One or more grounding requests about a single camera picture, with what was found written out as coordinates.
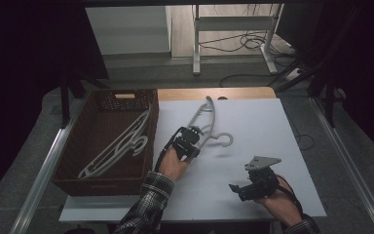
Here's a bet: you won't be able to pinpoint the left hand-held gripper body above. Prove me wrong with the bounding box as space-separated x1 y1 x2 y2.
167 127 203 163

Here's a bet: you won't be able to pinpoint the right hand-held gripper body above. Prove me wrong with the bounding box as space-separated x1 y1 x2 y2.
243 155 282 202

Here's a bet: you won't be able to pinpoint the grey plastic clothes hanger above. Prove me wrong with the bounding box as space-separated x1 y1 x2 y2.
77 110 153 179
186 95 235 149
77 130 150 180

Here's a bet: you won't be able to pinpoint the brown woven basket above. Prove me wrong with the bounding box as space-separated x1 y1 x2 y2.
52 89 161 197

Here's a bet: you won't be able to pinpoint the person's left hand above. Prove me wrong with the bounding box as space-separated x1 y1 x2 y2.
158 147 192 182

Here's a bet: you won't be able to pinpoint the person's right hand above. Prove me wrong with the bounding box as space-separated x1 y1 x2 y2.
254 176 304 228

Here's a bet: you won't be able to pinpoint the white table board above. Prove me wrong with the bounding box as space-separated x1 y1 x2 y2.
58 97 327 223

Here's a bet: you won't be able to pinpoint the white power strip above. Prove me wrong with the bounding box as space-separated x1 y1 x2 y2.
283 67 303 83

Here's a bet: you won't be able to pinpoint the white cabinet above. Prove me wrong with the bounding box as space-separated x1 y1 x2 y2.
85 5 173 57

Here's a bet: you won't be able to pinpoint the dark curtain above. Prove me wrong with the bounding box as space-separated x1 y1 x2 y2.
274 0 374 164
0 0 110 209

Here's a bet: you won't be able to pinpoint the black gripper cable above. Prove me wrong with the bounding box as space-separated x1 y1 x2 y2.
274 175 306 219
153 128 185 173

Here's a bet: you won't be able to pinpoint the thin looped black cable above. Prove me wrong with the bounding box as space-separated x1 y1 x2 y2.
285 110 317 151

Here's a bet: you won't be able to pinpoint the black floor cable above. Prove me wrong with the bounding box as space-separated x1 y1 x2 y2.
219 73 276 89

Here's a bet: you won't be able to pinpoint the white desk frame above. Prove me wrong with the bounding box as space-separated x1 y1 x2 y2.
192 3 285 77

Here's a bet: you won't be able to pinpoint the metal rail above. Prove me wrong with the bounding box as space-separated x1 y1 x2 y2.
10 97 88 234
309 97 374 234

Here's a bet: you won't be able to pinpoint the tangle of floor cables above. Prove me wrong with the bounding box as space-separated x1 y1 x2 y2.
198 29 295 54

